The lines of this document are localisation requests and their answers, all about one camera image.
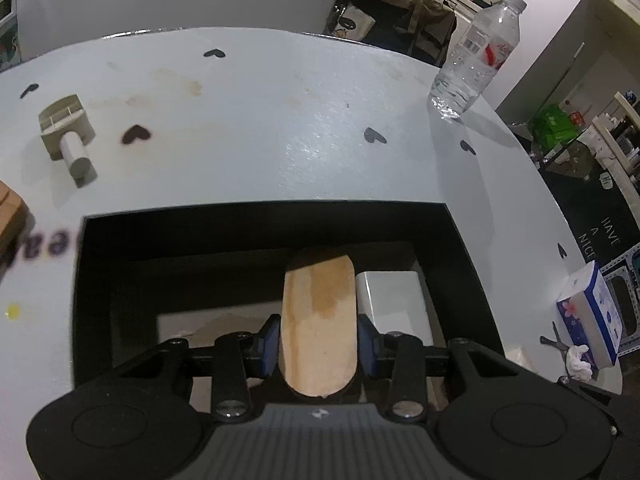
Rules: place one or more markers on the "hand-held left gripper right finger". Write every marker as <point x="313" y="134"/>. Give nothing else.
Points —
<point x="367" y="350"/>

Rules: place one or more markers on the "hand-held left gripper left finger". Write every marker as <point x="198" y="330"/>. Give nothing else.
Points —
<point x="267" y="347"/>

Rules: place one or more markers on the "oval wooden-lid case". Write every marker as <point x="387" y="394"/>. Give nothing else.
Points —
<point x="317" y="320"/>

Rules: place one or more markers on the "black storage box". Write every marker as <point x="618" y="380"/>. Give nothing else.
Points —
<point x="125" y="240"/>

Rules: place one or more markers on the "white charger plug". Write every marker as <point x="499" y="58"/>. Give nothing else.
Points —
<point x="390" y="300"/>

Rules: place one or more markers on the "crumpled white tissue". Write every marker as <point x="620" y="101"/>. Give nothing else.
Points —
<point x="577" y="362"/>

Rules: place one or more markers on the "blue white tissue packet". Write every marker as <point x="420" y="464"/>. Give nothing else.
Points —
<point x="595" y="310"/>

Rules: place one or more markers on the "white perforated metal rack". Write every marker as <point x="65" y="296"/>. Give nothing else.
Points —
<point x="625" y="300"/>

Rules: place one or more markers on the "black lettered cabinet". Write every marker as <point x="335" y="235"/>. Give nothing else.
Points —
<point x="590" y="210"/>

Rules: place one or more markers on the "wooden block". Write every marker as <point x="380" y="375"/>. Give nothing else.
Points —
<point x="10" y="220"/>

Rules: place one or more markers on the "green bag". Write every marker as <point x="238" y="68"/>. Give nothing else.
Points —
<point x="550" y="125"/>

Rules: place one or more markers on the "beige holder with white roller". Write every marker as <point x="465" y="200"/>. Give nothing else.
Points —
<point x="67" y="130"/>

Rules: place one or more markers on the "clear plastic water bottle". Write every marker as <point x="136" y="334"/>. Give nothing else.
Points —
<point x="470" y="60"/>

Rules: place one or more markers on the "white printed tote bag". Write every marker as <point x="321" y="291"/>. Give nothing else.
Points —
<point x="352" y="22"/>

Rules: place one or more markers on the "white wooden rack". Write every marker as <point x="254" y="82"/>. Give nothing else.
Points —
<point x="617" y="135"/>

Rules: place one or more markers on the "chair with brown cloth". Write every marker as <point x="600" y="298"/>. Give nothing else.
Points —
<point x="400" y="5"/>

